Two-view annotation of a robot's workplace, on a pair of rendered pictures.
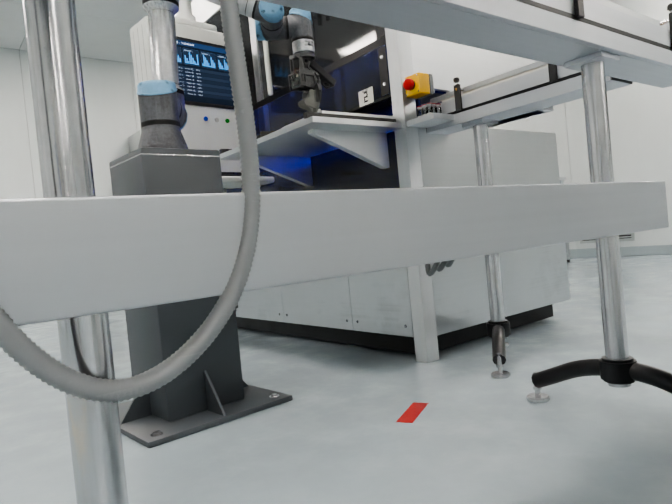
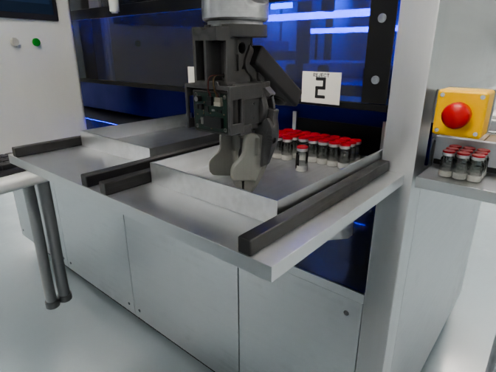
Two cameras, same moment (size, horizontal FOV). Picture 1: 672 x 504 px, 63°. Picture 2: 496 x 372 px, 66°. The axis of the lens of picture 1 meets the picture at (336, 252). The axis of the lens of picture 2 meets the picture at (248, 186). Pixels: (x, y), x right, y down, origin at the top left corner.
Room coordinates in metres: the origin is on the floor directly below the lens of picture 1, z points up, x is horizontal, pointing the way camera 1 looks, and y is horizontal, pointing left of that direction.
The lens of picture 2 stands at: (1.42, 0.13, 1.09)
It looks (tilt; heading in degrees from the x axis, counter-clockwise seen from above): 20 degrees down; 347
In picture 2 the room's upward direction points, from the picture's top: straight up
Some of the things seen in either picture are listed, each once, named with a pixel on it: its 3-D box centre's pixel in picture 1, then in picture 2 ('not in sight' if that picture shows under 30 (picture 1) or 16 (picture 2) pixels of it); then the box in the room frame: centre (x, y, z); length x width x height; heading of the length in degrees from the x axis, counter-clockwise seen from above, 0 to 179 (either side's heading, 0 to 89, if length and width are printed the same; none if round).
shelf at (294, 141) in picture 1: (311, 143); (203, 163); (2.17, 0.06, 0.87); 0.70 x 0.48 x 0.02; 38
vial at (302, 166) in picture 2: not in sight; (302, 159); (2.04, -0.11, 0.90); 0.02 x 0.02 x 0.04
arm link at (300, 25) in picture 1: (300, 26); not in sight; (1.87, 0.05, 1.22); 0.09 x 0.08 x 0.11; 96
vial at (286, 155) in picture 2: not in sight; (287, 148); (2.12, -0.11, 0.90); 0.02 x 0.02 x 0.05
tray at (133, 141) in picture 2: not in sight; (175, 133); (2.34, 0.10, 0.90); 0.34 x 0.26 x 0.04; 128
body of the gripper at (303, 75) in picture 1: (304, 73); (232, 80); (1.87, 0.05, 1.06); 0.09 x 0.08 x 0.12; 128
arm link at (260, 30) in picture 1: (271, 26); not in sight; (1.85, 0.14, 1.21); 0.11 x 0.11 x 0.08; 6
